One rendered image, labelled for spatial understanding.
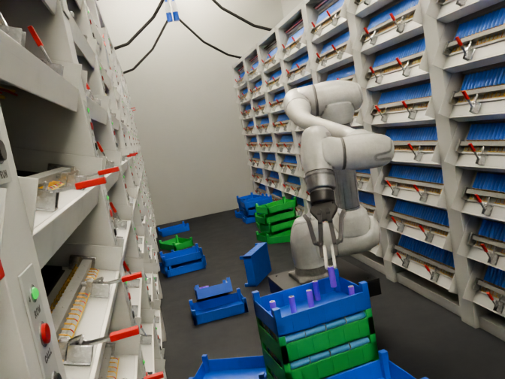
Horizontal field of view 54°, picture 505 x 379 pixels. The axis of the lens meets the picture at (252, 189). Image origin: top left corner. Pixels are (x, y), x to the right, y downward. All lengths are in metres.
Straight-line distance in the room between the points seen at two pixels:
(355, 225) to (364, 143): 0.68
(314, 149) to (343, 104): 0.56
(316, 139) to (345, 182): 0.62
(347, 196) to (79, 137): 1.35
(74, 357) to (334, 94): 1.60
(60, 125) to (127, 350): 0.49
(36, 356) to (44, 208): 0.24
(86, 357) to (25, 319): 0.26
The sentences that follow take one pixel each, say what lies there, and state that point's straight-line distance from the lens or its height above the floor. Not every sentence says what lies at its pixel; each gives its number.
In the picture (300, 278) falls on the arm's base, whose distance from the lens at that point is 2.21.
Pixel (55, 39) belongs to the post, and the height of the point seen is 1.23.
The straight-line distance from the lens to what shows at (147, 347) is 1.67.
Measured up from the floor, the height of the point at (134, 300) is 0.56.
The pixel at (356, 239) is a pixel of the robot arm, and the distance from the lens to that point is 2.18.
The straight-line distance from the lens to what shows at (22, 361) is 0.40.
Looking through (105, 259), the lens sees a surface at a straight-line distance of 1.09.
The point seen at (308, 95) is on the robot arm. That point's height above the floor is 1.07.
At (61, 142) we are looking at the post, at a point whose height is 1.02.
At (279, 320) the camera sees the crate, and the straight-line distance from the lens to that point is 1.42.
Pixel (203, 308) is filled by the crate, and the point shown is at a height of 0.01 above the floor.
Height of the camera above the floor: 0.99
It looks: 7 degrees down
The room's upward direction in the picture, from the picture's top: 10 degrees counter-clockwise
